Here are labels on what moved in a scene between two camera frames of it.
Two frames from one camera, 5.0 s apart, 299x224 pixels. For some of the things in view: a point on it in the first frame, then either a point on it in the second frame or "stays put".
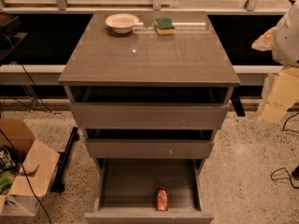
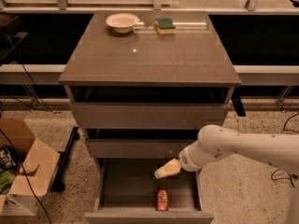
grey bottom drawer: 149,190 stays put
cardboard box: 37,162 stays put
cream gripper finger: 284,93 to 173,166
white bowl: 122,22 stays put
